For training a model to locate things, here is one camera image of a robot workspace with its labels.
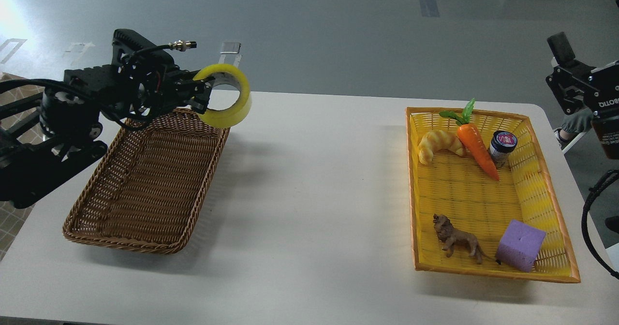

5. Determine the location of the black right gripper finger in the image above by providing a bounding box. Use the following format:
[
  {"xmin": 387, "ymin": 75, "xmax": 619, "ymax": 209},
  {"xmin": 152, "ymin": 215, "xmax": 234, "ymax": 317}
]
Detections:
[{"xmin": 546, "ymin": 32, "xmax": 601, "ymax": 118}]

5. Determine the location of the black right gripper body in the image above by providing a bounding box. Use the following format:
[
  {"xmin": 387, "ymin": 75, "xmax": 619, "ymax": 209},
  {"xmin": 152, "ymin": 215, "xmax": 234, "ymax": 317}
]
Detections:
[{"xmin": 582, "ymin": 60, "xmax": 619, "ymax": 122}]

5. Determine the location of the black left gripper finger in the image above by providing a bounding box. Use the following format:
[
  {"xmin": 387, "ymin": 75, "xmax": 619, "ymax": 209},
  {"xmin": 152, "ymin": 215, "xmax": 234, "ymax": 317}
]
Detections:
[
  {"xmin": 179, "ymin": 70, "xmax": 214, "ymax": 91},
  {"xmin": 179, "ymin": 90, "xmax": 212, "ymax": 116}
]

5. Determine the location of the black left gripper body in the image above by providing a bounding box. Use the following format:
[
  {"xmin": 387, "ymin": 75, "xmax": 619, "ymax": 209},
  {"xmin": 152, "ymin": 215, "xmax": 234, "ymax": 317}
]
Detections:
[{"xmin": 146, "ymin": 70, "xmax": 194, "ymax": 118}]

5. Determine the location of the yellow tape roll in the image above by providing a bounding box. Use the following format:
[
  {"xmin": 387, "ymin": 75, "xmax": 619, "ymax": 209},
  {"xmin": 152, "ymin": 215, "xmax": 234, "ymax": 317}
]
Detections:
[{"xmin": 198, "ymin": 63, "xmax": 252, "ymax": 129}]

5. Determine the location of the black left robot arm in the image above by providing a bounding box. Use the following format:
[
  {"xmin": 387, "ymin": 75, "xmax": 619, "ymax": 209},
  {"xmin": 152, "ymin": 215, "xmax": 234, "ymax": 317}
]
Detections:
[{"xmin": 0, "ymin": 29, "xmax": 215, "ymax": 209}]

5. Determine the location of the small jar with lid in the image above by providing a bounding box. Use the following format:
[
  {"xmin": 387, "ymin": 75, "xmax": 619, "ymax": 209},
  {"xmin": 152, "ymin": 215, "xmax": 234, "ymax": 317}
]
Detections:
[{"xmin": 488, "ymin": 130, "xmax": 518, "ymax": 169}]

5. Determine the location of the toy carrot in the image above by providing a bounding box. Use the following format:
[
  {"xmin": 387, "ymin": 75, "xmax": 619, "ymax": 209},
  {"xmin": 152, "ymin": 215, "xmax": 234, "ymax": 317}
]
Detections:
[{"xmin": 439, "ymin": 98, "xmax": 500, "ymax": 181}]

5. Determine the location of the brown wicker basket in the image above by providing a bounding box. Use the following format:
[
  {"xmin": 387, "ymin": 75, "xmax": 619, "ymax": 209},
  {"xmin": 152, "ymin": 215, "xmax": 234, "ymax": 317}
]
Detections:
[{"xmin": 62, "ymin": 108, "xmax": 230, "ymax": 254}]

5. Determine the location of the toy croissant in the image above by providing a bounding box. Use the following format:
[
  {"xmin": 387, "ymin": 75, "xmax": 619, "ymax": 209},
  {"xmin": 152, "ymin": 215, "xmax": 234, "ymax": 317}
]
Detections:
[{"xmin": 417, "ymin": 130, "xmax": 466, "ymax": 165}]

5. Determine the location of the purple foam cube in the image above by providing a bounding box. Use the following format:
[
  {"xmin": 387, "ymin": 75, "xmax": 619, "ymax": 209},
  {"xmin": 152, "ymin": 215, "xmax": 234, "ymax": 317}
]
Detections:
[{"xmin": 495, "ymin": 220, "xmax": 546, "ymax": 272}]

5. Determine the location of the brown toy lion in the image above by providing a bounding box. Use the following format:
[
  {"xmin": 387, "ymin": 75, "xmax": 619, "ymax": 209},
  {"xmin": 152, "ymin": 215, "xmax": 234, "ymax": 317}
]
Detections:
[{"xmin": 432, "ymin": 213, "xmax": 492, "ymax": 264}]

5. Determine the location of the beige checkered cloth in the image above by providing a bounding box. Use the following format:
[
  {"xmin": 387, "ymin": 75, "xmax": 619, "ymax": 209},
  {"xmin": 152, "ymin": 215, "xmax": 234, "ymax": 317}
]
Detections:
[{"xmin": 0, "ymin": 86, "xmax": 44, "ymax": 259}]

